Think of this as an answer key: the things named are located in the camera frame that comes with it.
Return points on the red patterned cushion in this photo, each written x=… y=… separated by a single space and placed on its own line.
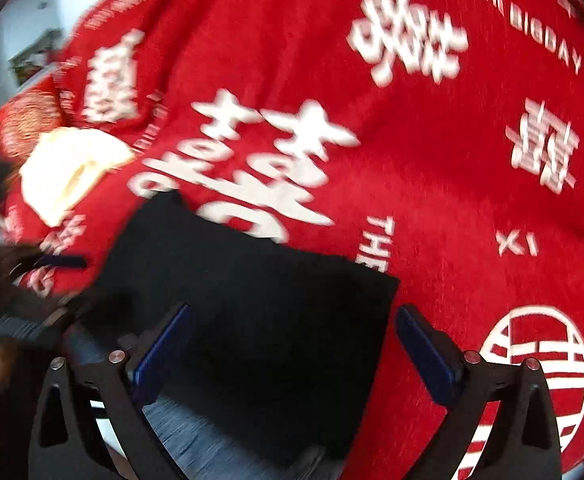
x=27 y=120

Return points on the red printed blanket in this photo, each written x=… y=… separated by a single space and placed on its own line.
x=282 y=35

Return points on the black pants with speckled lining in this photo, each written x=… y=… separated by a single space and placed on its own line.
x=252 y=320

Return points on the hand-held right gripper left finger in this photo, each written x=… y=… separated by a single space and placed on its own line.
x=164 y=355

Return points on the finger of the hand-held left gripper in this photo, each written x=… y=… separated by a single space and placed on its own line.
x=59 y=262
x=19 y=331

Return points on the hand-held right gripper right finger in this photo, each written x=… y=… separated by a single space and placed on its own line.
x=424 y=355

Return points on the cream yellow cloth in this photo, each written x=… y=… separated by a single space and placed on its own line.
x=67 y=170

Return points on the green and white clutter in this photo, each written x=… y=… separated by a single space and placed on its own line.
x=34 y=57

